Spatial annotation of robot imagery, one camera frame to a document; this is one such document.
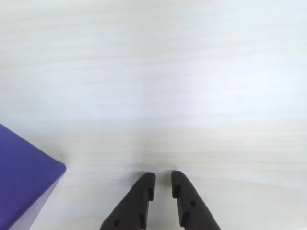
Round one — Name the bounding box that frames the blue plastic box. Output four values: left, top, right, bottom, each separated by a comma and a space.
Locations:
0, 123, 67, 230

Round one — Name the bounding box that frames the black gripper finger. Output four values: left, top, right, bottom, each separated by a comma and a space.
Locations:
99, 172, 156, 230
171, 170, 222, 230

